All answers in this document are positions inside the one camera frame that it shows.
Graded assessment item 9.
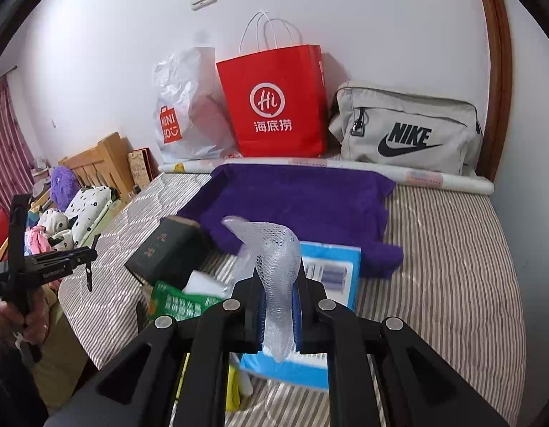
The wooden door frame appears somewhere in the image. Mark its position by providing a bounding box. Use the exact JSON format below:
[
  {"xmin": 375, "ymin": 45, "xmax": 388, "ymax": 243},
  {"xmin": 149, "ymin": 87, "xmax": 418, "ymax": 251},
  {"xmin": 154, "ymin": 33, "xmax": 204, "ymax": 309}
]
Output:
[{"xmin": 472, "ymin": 0, "xmax": 513, "ymax": 183}]

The brown gift box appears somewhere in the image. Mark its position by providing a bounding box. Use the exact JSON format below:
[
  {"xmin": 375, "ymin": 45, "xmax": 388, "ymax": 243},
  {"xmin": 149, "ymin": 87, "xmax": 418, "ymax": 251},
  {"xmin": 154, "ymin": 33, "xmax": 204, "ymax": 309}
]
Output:
[{"xmin": 127, "ymin": 148, "xmax": 154, "ymax": 192}]

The white plastic shopping bag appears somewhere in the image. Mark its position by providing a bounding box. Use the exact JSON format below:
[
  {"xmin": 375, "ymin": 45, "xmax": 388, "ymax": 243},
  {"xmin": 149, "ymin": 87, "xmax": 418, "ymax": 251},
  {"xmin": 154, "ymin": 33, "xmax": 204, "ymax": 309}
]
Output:
[{"xmin": 152, "ymin": 31, "xmax": 240, "ymax": 164}]

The white tissue paper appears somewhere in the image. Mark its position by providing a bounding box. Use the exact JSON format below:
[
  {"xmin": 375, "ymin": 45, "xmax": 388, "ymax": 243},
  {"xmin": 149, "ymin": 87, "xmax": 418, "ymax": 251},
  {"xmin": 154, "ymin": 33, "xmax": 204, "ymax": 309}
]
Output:
[{"xmin": 183, "ymin": 269, "xmax": 233, "ymax": 301}]

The person's left forearm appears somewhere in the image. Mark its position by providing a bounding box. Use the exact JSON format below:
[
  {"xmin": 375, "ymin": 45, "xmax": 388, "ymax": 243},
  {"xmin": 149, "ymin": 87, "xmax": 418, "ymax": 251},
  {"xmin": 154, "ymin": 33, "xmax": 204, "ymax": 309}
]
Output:
[{"xmin": 0, "ymin": 329, "xmax": 48, "ymax": 427}]

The dark green tin box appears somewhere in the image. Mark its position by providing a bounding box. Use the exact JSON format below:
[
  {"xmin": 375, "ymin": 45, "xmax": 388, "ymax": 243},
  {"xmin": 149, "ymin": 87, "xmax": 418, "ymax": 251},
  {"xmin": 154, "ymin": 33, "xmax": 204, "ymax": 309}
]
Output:
[{"xmin": 124, "ymin": 216, "xmax": 213, "ymax": 290}]

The blue and white box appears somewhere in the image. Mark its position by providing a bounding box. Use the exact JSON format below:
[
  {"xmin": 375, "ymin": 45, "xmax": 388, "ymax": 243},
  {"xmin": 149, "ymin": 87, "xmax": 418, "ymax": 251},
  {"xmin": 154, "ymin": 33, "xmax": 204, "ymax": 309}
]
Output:
[{"xmin": 239, "ymin": 240, "xmax": 362, "ymax": 392}]

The green snack packet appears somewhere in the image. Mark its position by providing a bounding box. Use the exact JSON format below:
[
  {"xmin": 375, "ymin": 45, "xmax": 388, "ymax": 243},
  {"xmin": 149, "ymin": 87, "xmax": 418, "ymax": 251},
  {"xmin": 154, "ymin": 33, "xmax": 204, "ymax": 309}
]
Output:
[{"xmin": 141, "ymin": 279, "xmax": 228, "ymax": 325}]

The person's left hand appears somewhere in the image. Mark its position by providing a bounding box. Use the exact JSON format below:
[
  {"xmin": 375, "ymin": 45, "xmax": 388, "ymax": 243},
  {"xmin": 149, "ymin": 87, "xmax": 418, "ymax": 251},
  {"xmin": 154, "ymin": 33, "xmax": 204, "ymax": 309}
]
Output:
[{"xmin": 0, "ymin": 296, "xmax": 50, "ymax": 348}]

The pink cloth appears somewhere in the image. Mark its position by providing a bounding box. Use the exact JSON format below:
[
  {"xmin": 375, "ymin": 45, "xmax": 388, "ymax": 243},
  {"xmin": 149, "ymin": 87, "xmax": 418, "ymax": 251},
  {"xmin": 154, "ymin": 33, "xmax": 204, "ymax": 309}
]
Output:
[{"xmin": 25, "ymin": 227, "xmax": 53, "ymax": 259}]

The red paper bag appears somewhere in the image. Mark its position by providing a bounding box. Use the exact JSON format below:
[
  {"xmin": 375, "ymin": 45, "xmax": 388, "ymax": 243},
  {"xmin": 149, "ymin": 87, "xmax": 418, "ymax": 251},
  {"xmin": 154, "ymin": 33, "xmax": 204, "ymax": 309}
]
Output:
[{"xmin": 216, "ymin": 11, "xmax": 329, "ymax": 158}]

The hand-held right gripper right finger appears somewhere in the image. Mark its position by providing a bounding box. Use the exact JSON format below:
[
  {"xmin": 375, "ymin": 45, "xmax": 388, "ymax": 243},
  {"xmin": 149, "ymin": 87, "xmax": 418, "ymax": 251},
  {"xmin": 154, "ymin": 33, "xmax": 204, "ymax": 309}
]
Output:
[{"xmin": 292, "ymin": 276, "xmax": 511, "ymax": 427}]

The striped bed mattress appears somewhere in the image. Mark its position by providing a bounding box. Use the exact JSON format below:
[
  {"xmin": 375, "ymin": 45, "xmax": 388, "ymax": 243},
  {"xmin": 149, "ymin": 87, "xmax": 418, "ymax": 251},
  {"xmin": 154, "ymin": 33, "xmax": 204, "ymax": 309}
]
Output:
[{"xmin": 56, "ymin": 171, "xmax": 529, "ymax": 427}]

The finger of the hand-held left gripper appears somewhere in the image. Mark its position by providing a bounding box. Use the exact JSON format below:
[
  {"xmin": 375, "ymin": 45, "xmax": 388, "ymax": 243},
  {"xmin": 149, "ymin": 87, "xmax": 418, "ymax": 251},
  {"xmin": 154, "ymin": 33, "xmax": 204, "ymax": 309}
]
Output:
[
  {"xmin": 6, "ymin": 193, "xmax": 32, "ymax": 276},
  {"xmin": 56, "ymin": 235, "xmax": 99, "ymax": 293}
]

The white flower print pillow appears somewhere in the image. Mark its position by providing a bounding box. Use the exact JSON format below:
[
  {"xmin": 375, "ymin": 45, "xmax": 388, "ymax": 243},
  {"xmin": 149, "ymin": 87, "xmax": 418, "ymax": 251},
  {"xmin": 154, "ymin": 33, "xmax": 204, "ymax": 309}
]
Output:
[{"xmin": 65, "ymin": 186, "xmax": 113, "ymax": 247}]

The white printed paper roll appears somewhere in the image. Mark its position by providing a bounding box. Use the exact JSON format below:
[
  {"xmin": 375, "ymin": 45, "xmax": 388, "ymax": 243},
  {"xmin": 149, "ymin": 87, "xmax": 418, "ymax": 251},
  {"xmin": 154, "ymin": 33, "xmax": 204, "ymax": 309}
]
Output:
[{"xmin": 158, "ymin": 157, "xmax": 495, "ymax": 195}]

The clear bubble wrap piece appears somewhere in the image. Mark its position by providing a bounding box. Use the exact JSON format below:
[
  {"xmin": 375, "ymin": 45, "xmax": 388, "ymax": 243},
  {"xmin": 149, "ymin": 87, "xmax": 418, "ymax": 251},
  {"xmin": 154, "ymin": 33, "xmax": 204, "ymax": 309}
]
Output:
[{"xmin": 222, "ymin": 216, "xmax": 303, "ymax": 363}]

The wooden headboard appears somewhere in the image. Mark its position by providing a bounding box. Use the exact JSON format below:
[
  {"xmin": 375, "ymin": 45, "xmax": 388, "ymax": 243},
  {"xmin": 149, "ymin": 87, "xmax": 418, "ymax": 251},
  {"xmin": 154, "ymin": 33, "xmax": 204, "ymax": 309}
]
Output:
[{"xmin": 58, "ymin": 132, "xmax": 137, "ymax": 201}]

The yellow mini bag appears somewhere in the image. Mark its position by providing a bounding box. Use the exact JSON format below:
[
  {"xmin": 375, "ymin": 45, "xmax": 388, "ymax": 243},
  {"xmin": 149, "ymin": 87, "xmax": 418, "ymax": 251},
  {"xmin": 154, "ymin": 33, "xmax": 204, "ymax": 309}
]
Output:
[{"xmin": 225, "ymin": 356, "xmax": 246, "ymax": 412}]

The purple towel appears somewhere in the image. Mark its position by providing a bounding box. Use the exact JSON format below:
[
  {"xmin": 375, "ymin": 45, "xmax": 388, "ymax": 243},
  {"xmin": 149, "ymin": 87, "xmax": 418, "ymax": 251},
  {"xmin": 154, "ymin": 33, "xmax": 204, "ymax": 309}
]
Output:
[{"xmin": 177, "ymin": 164, "xmax": 404, "ymax": 279}]

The red striped curtain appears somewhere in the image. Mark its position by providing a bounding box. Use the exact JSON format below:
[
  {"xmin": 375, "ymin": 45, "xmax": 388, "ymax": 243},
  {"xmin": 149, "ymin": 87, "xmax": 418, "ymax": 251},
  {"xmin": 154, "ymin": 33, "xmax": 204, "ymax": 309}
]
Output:
[{"xmin": 0, "ymin": 73, "xmax": 37, "ymax": 214}]

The white black spotted cloth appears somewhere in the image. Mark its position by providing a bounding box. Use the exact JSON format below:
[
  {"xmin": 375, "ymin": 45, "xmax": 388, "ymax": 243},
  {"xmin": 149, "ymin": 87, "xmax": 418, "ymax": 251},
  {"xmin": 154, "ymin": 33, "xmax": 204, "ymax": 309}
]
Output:
[{"xmin": 36, "ymin": 209, "xmax": 75, "ymax": 250}]

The grey sports bag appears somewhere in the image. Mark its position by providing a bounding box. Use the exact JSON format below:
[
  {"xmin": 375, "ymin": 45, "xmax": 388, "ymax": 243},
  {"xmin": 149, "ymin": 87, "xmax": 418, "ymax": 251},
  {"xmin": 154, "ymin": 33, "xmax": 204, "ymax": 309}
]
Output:
[{"xmin": 328, "ymin": 81, "xmax": 485, "ymax": 176}]

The purple fluffy cushion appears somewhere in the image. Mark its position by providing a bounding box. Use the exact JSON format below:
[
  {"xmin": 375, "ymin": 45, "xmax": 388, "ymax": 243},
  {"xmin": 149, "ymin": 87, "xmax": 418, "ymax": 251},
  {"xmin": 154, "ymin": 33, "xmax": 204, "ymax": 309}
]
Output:
[{"xmin": 49, "ymin": 165, "xmax": 82, "ymax": 212}]

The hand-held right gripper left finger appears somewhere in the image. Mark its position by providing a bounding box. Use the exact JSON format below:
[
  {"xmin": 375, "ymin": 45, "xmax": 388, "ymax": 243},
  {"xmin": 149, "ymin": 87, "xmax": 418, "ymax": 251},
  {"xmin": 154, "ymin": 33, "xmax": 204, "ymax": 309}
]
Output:
[{"xmin": 47, "ymin": 276, "xmax": 266, "ymax": 427}]

